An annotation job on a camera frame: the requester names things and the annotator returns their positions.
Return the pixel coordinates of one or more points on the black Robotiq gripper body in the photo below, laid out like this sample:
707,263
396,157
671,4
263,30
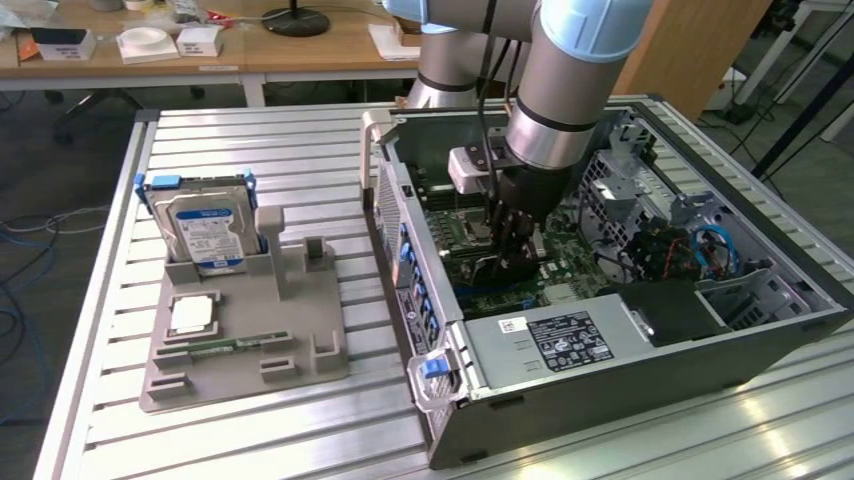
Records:
534,192

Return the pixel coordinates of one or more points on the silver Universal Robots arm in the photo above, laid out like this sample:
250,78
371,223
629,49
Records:
567,85

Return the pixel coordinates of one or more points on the CPU socket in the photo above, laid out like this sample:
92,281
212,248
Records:
476,227

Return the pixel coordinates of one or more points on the installed black RAM stick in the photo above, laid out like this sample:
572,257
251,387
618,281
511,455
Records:
467,255

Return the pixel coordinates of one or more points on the green motherboard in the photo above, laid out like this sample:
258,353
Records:
574,280

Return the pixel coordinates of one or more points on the grey metal disk bay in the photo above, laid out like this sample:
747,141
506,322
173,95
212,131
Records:
747,300
621,200

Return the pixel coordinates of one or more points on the grey power supply unit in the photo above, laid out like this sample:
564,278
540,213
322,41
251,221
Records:
507,360

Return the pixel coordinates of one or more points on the black plastic shroud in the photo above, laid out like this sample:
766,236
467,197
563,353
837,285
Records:
667,310

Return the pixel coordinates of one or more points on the blue case latch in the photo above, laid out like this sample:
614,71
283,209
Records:
434,369

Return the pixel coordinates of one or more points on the open black PC case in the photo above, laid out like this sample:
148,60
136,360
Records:
600,400

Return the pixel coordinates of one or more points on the white floor box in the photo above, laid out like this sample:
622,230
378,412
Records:
723,92

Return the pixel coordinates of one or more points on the wooden cabinet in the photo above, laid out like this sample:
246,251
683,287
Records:
694,60

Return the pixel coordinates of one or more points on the white paper stack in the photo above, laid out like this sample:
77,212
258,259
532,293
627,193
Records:
394,47

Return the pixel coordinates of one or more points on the brown cardboard box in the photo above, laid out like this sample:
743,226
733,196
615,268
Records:
408,27

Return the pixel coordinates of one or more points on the black stand pole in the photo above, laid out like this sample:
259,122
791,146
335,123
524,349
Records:
801,127

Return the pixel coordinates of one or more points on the wooden desk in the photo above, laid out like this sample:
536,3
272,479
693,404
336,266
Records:
300,55

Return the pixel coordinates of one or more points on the hard disk in blue caddy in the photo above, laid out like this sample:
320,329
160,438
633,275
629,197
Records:
207,235

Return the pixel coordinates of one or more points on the black lamp base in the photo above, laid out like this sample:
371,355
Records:
296,22

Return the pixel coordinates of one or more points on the green RAM stick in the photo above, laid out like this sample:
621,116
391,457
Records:
220,345

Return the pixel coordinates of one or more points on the grey printed parts rack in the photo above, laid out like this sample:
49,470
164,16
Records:
234,370

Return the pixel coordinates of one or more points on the silver CPU chip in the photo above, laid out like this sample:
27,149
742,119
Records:
189,315

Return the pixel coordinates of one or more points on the small white box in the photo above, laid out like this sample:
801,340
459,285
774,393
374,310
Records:
199,42

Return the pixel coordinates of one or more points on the black chair base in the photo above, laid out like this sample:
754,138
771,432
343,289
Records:
87,107

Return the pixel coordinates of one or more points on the white box with black lid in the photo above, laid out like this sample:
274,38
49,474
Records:
63,47

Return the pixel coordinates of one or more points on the orange card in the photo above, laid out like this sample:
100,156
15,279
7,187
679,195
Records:
27,50

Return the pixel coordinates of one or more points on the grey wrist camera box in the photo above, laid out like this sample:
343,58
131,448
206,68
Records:
467,172

